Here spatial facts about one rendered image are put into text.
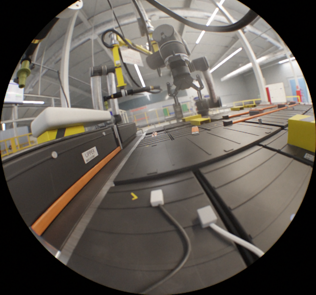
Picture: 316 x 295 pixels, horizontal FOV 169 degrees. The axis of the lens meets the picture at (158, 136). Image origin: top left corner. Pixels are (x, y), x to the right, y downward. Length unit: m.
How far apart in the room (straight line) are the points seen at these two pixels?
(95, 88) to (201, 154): 1.47
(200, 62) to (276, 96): 7.60
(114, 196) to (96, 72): 1.50
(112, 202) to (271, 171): 0.20
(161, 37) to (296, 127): 0.52
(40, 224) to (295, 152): 0.39
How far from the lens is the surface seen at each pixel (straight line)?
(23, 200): 0.19
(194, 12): 9.11
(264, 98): 5.60
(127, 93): 0.92
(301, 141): 0.24
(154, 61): 0.70
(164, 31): 0.53
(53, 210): 0.22
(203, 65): 1.33
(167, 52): 0.47
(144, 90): 0.95
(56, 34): 11.63
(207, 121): 0.65
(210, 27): 0.51
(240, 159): 0.18
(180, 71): 0.43
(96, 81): 1.54
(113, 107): 1.52
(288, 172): 0.17
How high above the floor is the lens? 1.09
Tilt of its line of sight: 10 degrees down
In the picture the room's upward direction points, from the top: 14 degrees counter-clockwise
